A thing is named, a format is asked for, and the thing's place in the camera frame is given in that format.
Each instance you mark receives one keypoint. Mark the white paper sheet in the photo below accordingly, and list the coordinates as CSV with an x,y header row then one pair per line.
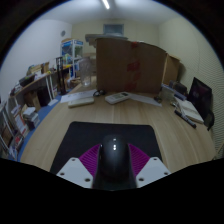
x,y
78,96
146,100

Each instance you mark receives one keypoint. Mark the black computer mouse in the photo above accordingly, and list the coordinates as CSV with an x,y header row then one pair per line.
x,y
115,160

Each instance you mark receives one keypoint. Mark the clear plastic container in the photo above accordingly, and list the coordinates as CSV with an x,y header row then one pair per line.
x,y
168,94

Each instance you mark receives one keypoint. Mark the large brown cardboard box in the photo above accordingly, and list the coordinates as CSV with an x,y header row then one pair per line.
x,y
128,66

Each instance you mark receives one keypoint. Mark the black office chair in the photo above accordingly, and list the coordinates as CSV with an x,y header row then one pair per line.
x,y
201,96

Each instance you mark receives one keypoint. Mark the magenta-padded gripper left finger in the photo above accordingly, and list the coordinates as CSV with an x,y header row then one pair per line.
x,y
75,171

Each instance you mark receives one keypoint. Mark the black metal rack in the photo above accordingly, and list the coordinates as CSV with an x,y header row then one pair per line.
x,y
61,76

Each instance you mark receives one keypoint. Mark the open white book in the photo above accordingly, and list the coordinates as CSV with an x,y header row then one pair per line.
x,y
190,110

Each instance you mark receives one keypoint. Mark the black marker pen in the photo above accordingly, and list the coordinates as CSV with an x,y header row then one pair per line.
x,y
185,119

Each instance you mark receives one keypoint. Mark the grey door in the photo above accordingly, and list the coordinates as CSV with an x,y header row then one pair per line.
x,y
113,29

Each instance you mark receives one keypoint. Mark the tall brown cardboard box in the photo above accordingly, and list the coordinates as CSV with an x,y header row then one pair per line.
x,y
171,69

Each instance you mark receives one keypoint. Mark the round wall clock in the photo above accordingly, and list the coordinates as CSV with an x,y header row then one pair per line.
x,y
63,33

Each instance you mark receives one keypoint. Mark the tall clear plastic jar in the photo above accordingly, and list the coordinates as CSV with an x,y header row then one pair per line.
x,y
85,71

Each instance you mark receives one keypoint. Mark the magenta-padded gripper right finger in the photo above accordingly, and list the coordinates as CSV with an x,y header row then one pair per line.
x,y
153,170

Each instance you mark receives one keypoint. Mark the white flat rectangular device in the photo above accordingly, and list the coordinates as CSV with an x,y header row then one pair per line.
x,y
81,102

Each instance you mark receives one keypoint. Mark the ceiling tube light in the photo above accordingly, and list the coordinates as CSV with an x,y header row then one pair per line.
x,y
106,3

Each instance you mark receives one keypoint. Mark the black eyeglasses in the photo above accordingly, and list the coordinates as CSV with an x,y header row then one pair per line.
x,y
99,93

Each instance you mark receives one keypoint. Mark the cluttered shelf unit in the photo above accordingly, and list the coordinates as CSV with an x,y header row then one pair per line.
x,y
23,106

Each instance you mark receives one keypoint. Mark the black mouse pad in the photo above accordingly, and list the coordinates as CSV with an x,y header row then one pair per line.
x,y
83,136

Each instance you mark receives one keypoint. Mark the white remote control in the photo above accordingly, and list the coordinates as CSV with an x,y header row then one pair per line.
x,y
117,97

